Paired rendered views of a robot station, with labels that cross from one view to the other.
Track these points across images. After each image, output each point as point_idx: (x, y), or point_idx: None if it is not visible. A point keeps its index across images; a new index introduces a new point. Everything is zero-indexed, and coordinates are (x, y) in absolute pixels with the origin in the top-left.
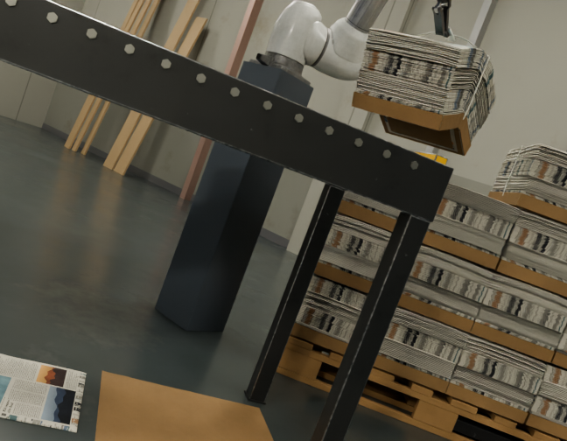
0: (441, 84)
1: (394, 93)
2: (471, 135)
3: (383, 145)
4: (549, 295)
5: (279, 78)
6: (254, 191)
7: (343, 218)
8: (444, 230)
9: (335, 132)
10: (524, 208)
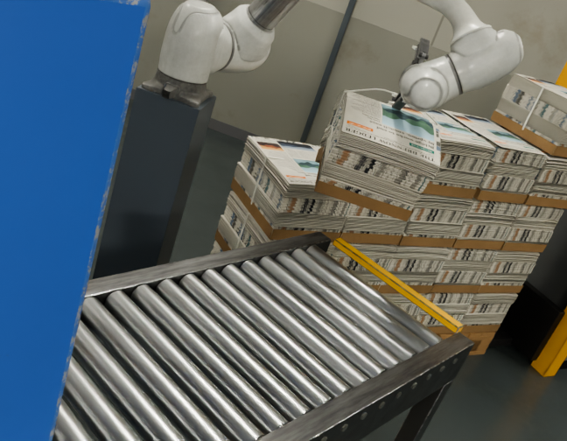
0: (414, 188)
1: (363, 186)
2: None
3: (441, 365)
4: (434, 250)
5: (197, 119)
6: (172, 225)
7: None
8: (361, 227)
9: (416, 382)
10: None
